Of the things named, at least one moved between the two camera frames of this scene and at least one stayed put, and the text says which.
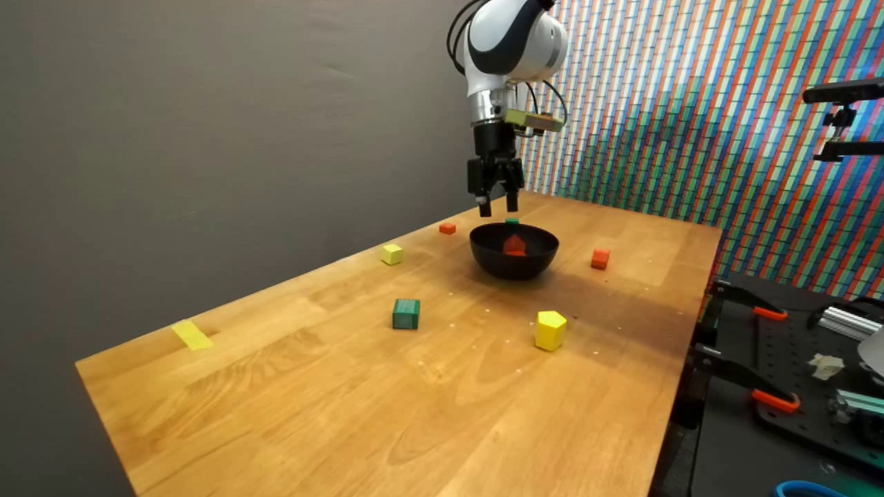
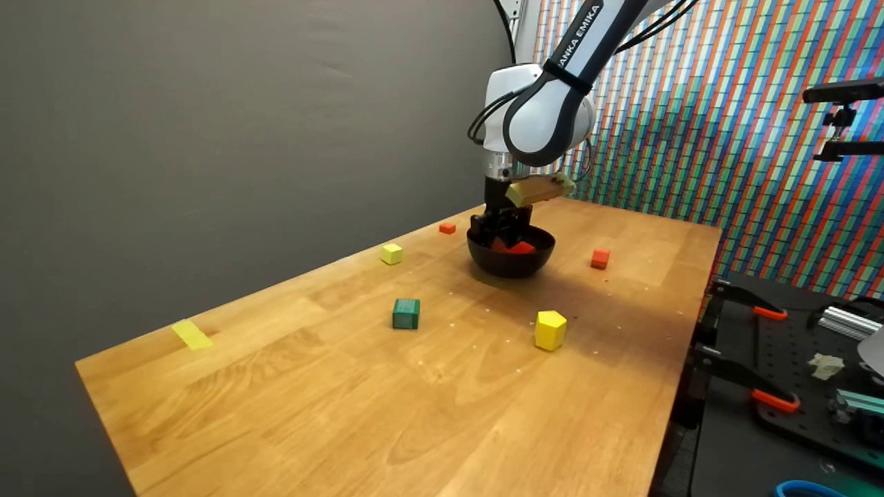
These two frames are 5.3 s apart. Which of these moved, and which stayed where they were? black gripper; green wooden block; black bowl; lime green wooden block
Moved: black gripper
Stayed: green wooden block; black bowl; lime green wooden block
